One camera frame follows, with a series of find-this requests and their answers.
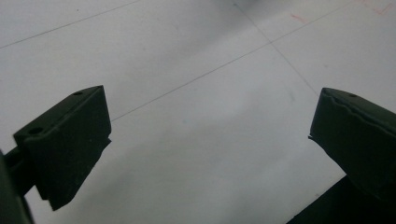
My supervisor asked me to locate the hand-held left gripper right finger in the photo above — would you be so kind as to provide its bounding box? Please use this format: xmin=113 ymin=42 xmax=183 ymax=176
xmin=308 ymin=87 xmax=396 ymax=203

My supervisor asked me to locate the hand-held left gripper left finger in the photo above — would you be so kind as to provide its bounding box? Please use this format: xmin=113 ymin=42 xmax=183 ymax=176
xmin=3 ymin=85 xmax=112 ymax=212

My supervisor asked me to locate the white table cover sheet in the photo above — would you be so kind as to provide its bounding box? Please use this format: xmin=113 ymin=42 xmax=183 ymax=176
xmin=0 ymin=0 xmax=396 ymax=224

